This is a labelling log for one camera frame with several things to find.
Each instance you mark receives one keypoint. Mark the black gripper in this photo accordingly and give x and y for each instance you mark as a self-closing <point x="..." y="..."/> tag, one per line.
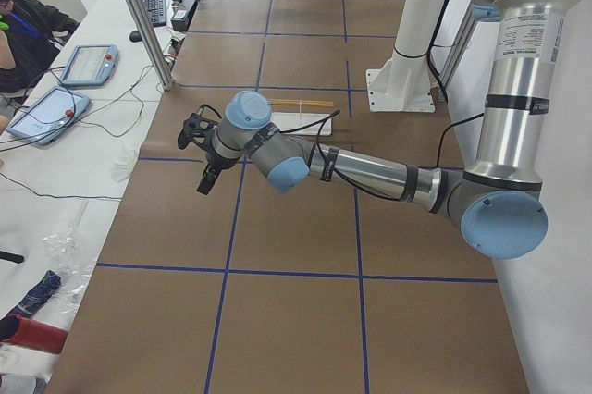
<point x="215" y="162"/>

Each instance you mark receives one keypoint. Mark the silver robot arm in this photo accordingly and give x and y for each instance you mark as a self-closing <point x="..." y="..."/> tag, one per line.
<point x="493" y="199"/>

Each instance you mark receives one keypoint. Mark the white towel rack with wooden bars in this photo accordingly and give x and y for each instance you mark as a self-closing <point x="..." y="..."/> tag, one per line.
<point x="299" y="117"/>

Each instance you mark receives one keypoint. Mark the crumpled white tissue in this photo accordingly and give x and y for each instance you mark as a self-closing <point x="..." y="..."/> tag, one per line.
<point x="124" y="164"/>

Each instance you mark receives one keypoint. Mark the black box device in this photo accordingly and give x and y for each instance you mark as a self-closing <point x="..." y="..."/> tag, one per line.
<point x="182" y="15"/>

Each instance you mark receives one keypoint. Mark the far teach pendant tablet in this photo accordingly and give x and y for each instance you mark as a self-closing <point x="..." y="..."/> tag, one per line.
<point x="90" y="65"/>

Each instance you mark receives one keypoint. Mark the teach pendant tablet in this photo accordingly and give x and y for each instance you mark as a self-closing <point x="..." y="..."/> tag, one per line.
<point x="90" y="65"/>
<point x="49" y="117"/>

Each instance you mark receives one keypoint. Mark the clear plastic bag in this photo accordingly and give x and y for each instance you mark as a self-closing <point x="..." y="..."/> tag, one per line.
<point x="69" y="258"/>

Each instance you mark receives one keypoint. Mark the near teach pendant tablet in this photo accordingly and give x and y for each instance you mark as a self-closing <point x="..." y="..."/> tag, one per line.
<point x="49" y="117"/>

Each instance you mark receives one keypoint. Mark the black keyboard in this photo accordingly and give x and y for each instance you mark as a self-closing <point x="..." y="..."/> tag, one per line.
<point x="156" y="11"/>

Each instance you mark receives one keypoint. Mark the dark blue folded umbrella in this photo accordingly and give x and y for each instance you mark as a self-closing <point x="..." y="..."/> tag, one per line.
<point x="37" y="296"/>

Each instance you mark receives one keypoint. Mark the seated person in black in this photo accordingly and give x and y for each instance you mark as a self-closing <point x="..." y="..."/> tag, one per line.
<point x="32" y="35"/>

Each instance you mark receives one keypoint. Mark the red cylinder bottle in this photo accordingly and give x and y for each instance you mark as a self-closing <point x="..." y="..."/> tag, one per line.
<point x="31" y="334"/>

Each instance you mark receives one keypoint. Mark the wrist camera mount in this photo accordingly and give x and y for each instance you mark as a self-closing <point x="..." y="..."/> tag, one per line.
<point x="198" y="129"/>

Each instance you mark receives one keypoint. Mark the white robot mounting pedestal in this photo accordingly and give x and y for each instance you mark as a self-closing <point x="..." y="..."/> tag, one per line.
<point x="402" y="84"/>

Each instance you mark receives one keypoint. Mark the aluminium frame post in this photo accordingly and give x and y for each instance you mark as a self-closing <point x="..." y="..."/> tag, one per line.
<point x="150" y="42"/>

